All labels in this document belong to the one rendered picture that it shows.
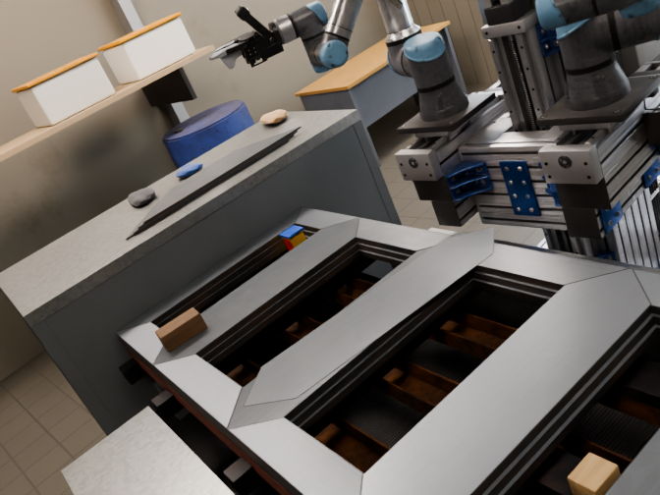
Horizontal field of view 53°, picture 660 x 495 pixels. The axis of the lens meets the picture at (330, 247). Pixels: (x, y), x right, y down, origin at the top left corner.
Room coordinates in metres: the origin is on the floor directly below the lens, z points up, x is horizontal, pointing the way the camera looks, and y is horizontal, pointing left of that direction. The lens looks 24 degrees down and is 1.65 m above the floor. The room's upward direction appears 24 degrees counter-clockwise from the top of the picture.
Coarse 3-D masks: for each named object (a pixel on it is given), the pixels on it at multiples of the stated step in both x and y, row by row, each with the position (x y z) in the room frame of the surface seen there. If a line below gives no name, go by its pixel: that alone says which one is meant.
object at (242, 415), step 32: (256, 256) 1.95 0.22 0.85; (352, 256) 1.70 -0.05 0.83; (384, 256) 1.61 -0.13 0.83; (416, 256) 1.47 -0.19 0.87; (224, 288) 1.88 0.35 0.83; (288, 288) 1.62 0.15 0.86; (448, 288) 1.30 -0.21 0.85; (512, 288) 1.22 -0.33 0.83; (544, 288) 1.14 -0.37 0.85; (160, 320) 1.79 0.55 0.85; (256, 320) 1.56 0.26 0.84; (416, 320) 1.24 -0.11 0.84; (640, 320) 0.92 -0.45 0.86; (224, 352) 1.50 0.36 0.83; (384, 352) 1.20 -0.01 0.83; (608, 352) 0.88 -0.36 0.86; (640, 352) 0.89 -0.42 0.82; (320, 384) 1.13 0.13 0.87; (352, 384) 1.14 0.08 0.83; (576, 384) 0.84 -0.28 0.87; (608, 384) 0.85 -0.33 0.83; (256, 416) 1.12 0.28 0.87; (288, 416) 1.09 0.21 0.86; (320, 416) 1.10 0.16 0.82; (576, 416) 0.81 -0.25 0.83; (544, 448) 0.77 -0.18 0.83; (512, 480) 0.74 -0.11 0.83
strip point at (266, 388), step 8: (264, 368) 1.28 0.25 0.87; (256, 376) 1.26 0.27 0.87; (264, 376) 1.25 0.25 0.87; (272, 376) 1.24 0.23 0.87; (256, 384) 1.23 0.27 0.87; (264, 384) 1.22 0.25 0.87; (272, 384) 1.21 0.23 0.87; (280, 384) 1.19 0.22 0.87; (256, 392) 1.20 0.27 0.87; (264, 392) 1.19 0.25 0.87; (272, 392) 1.18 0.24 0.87; (280, 392) 1.17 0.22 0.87; (288, 392) 1.16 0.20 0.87; (248, 400) 1.19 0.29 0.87; (256, 400) 1.18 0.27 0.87; (264, 400) 1.16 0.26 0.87; (272, 400) 1.15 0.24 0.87; (280, 400) 1.14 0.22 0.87
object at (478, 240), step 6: (462, 234) 1.48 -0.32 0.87; (468, 234) 1.46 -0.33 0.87; (474, 234) 1.45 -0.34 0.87; (480, 234) 1.44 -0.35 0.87; (486, 234) 1.42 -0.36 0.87; (450, 240) 1.47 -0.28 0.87; (456, 240) 1.46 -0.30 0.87; (462, 240) 1.45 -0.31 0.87; (468, 240) 1.43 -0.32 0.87; (474, 240) 1.42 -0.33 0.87; (480, 240) 1.41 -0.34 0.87; (486, 240) 1.40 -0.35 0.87; (492, 240) 1.39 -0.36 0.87; (468, 246) 1.41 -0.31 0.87; (474, 246) 1.39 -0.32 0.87; (480, 246) 1.38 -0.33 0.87; (486, 246) 1.37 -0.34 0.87; (492, 246) 1.36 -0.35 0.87; (492, 252) 1.33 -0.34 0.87
